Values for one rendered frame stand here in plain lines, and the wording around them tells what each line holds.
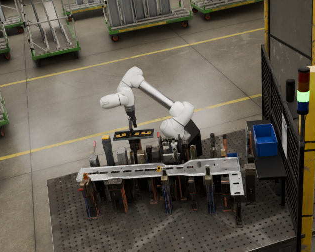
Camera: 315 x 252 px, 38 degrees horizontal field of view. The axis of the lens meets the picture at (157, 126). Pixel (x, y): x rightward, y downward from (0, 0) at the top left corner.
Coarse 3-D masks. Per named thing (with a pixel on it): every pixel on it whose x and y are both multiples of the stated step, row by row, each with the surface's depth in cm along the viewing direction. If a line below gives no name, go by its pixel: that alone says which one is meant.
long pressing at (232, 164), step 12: (84, 168) 397; (96, 168) 395; (108, 168) 393; (120, 168) 391; (132, 168) 388; (144, 168) 386; (156, 168) 384; (192, 168) 377; (204, 168) 375; (216, 168) 373; (228, 168) 370; (96, 180) 381
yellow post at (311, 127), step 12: (312, 72) 275; (312, 84) 279; (312, 96) 283; (312, 108) 287; (300, 120) 298; (312, 120) 291; (312, 132) 295; (312, 144) 300; (312, 156) 304; (312, 168) 309; (312, 180) 314; (312, 192) 319; (312, 204) 324; (312, 216) 330
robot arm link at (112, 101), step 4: (120, 88) 431; (120, 92) 414; (104, 96) 386; (108, 96) 384; (112, 96) 384; (116, 96) 384; (100, 100) 385; (104, 100) 382; (108, 100) 382; (112, 100) 382; (116, 100) 383; (100, 104) 388; (104, 104) 383; (108, 104) 383; (112, 104) 383; (116, 104) 384
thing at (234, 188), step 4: (236, 172) 364; (240, 172) 364; (232, 176) 360; (236, 176) 360; (240, 176) 359; (232, 180) 356; (236, 180) 355; (240, 180) 355; (232, 184) 352; (236, 184) 351; (240, 184) 350; (232, 188) 347; (236, 188) 347; (240, 188) 346; (232, 192) 343; (240, 192) 342
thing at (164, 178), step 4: (164, 176) 365; (164, 180) 361; (168, 180) 368; (164, 184) 363; (168, 184) 368; (164, 188) 365; (168, 188) 365; (164, 192) 366; (168, 192) 368; (164, 196) 370; (168, 196) 368; (168, 200) 372; (168, 204) 374; (168, 208) 376; (172, 208) 380; (168, 212) 377; (172, 212) 377
